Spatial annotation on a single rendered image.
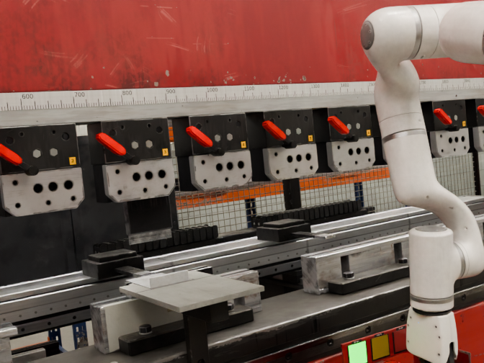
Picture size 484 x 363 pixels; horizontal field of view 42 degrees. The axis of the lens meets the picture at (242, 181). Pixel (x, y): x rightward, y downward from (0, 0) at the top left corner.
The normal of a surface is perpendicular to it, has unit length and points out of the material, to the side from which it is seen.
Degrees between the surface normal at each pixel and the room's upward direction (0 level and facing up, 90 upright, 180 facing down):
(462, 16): 56
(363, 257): 90
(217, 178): 90
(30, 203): 90
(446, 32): 86
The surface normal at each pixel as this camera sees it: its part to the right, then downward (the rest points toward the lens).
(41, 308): 0.55, -0.01
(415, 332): -0.86, 0.11
